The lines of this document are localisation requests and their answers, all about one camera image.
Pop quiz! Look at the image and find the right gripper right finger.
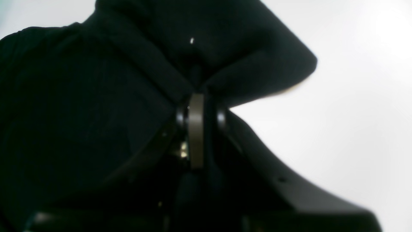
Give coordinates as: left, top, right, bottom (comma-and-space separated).
215, 107, 382, 232

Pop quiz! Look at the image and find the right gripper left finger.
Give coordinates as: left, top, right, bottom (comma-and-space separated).
25, 93, 205, 232

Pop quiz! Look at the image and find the plain black T-shirt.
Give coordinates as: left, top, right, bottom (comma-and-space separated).
0, 0, 317, 231

